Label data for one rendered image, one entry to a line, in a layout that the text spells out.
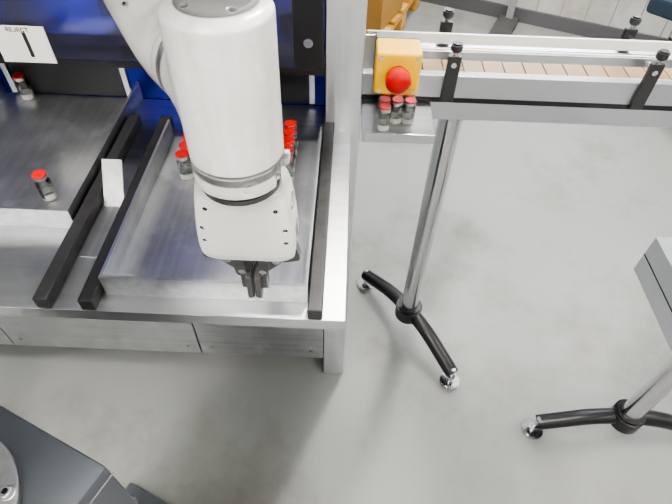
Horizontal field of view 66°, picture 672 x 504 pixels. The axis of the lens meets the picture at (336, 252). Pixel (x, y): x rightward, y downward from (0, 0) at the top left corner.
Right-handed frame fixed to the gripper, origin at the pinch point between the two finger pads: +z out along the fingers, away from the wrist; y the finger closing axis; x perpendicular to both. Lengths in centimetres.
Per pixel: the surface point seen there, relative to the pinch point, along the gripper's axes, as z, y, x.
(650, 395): 68, -87, -22
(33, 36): -8, 39, -39
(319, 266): 4.9, -7.1, -6.2
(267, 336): 75, 9, -39
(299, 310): 6.9, -4.8, -0.5
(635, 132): 94, -148, -172
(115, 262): 5.2, 19.7, -5.7
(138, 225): 6.7, 19.6, -14.1
